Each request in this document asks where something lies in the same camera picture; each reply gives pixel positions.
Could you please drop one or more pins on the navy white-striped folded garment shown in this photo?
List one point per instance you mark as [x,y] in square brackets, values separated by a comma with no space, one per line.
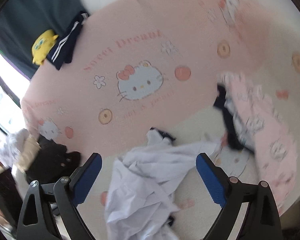
[62,52]

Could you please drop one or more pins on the white cream clothes heap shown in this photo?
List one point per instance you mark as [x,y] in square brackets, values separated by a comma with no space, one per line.
[19,149]

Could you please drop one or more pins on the yellow plush toy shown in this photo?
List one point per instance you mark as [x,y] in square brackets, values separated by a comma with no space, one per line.
[42,46]

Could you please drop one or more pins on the pink cream Hello Kitty blanket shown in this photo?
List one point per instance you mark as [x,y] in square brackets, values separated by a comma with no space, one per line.
[142,64]

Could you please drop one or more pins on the navy garment under pajama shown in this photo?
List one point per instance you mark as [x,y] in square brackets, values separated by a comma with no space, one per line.
[231,135]

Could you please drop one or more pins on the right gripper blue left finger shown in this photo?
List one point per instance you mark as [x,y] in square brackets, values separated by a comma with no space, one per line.
[71,191]

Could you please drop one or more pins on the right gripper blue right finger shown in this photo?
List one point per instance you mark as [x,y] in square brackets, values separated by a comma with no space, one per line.
[228,192]

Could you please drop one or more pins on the white shirt navy trim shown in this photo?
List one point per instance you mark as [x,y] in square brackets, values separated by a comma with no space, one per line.
[140,198]

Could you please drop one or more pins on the dark teal curtain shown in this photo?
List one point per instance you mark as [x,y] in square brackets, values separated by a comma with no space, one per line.
[22,21]

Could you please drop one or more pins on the pink cartoon print pajama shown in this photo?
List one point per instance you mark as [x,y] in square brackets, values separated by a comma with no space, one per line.
[258,120]

